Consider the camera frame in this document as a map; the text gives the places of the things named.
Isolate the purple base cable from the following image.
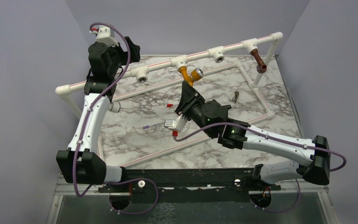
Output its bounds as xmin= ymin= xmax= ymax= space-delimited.
xmin=108 ymin=178 xmax=160 ymax=217
xmin=249 ymin=181 xmax=301 ymax=214

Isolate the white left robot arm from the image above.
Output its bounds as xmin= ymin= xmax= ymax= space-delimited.
xmin=56 ymin=36 xmax=140 ymax=192

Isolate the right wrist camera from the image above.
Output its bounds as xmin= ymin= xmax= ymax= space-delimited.
xmin=164 ymin=115 xmax=187 ymax=137

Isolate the purple capped white stick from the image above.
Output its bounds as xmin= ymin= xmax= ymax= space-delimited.
xmin=142 ymin=121 xmax=164 ymax=130

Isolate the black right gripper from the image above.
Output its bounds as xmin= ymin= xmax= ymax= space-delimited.
xmin=175 ymin=80 xmax=215 ymax=137

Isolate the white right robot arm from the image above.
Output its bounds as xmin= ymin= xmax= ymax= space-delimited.
xmin=175 ymin=81 xmax=330 ymax=190

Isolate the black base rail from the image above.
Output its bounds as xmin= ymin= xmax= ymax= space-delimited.
xmin=98 ymin=168 xmax=281 ymax=203

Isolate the white PVC pipe frame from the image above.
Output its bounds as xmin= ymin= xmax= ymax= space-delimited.
xmin=55 ymin=32 xmax=284 ymax=169

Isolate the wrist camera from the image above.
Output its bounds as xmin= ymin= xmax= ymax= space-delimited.
xmin=89 ymin=25 xmax=119 ymax=47
xmin=164 ymin=115 xmax=187 ymax=137

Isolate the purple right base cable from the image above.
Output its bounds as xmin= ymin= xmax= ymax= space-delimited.
xmin=249 ymin=181 xmax=301 ymax=214

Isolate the orange water faucet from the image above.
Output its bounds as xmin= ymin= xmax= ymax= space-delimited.
xmin=178 ymin=66 xmax=204 ymax=87

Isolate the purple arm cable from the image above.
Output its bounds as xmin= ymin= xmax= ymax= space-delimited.
xmin=72 ymin=22 xmax=132 ymax=198
xmin=173 ymin=122 xmax=347 ymax=173

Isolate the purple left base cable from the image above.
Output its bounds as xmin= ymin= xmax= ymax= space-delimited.
xmin=108 ymin=178 xmax=160 ymax=217

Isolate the brown water faucet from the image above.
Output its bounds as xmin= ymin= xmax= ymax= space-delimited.
xmin=250 ymin=49 xmax=267 ymax=74

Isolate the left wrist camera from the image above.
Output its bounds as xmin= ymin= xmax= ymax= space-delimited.
xmin=89 ymin=25 xmax=119 ymax=47

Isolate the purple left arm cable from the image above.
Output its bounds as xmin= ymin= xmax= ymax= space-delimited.
xmin=72 ymin=22 xmax=132 ymax=198

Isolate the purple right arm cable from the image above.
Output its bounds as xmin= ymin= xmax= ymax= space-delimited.
xmin=173 ymin=122 xmax=347 ymax=173

